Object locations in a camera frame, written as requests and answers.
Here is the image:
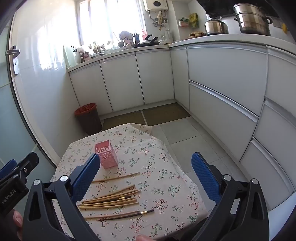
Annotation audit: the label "bamboo chopstick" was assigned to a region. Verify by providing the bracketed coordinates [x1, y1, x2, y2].
[79, 201, 139, 210]
[92, 172, 140, 183]
[84, 210, 140, 220]
[82, 185, 135, 203]
[78, 198, 137, 207]
[83, 189, 140, 204]

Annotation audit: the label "dark chopstick gold band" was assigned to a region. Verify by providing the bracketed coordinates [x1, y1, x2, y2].
[96, 209, 154, 220]
[97, 195, 131, 203]

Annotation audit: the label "white kitchen cabinets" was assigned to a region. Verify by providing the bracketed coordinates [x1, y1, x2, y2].
[68, 34, 295, 209]

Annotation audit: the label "person's left hand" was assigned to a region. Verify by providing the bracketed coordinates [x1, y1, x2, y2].
[13, 209, 23, 240]

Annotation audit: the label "person's right hand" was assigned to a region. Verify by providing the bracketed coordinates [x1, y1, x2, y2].
[136, 235, 155, 241]

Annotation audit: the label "pink perforated utensil holder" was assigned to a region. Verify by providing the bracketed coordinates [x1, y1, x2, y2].
[95, 140, 118, 169]

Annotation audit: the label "floral tablecloth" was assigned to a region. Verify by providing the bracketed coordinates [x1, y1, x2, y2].
[52, 123, 208, 240]

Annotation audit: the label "brown trash bin red liner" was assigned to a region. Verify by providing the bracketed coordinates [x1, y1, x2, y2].
[74, 103, 102, 136]

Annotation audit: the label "right brown floor mat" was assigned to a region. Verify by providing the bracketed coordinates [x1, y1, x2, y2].
[142, 102, 191, 126]

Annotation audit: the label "brown floor mat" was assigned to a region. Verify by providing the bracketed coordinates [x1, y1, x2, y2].
[102, 110, 145, 131]
[142, 102, 191, 126]

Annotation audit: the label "left brown floor mat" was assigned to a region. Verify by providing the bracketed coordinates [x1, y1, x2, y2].
[102, 110, 145, 131]

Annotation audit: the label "plate of food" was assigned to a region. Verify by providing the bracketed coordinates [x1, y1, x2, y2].
[188, 32, 207, 39]

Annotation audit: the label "black frying pan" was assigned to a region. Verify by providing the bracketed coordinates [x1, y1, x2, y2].
[134, 34, 159, 48]

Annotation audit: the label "pink grey toy figure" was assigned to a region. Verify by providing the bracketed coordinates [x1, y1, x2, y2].
[118, 31, 134, 48]

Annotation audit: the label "steel kettle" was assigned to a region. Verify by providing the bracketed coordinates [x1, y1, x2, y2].
[204, 14, 229, 36]

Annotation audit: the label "yellow green snack bag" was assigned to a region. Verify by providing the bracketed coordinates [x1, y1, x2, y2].
[189, 13, 199, 28]

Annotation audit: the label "steel stacked steamer pot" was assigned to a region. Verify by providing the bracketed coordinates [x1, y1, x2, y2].
[233, 3, 273, 36]

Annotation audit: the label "black range hood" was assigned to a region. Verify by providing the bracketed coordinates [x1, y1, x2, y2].
[198, 0, 279, 18]

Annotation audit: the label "white water heater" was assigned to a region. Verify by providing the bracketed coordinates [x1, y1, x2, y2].
[144, 0, 168, 11]

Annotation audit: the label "silver door handle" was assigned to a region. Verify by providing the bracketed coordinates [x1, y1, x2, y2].
[5, 45, 21, 75]

